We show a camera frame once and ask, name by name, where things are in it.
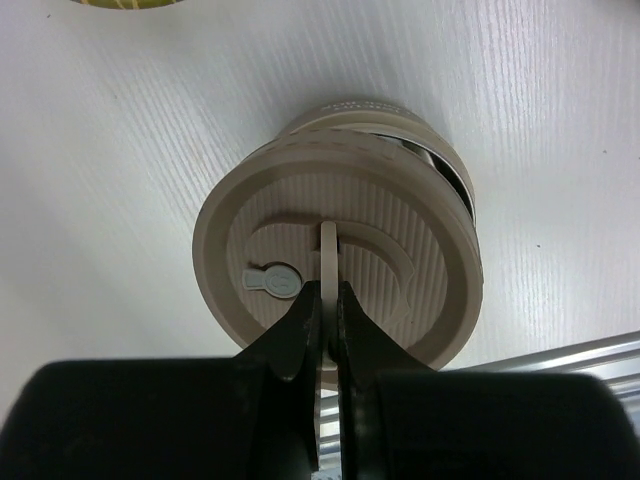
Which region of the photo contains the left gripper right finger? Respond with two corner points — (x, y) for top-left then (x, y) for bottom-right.
(335, 283), (639, 479)

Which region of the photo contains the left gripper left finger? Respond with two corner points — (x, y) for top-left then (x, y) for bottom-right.
(1, 281), (322, 479)

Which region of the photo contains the brown smiley lid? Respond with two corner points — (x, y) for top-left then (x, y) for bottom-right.
(192, 127), (483, 369)

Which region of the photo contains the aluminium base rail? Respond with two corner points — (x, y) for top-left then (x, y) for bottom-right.
(311, 332), (639, 479)

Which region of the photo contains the left round metal tin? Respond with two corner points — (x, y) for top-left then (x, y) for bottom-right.
(279, 99), (476, 219)

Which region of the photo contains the round bamboo tray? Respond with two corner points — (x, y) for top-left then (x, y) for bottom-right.
(72, 0), (182, 11)

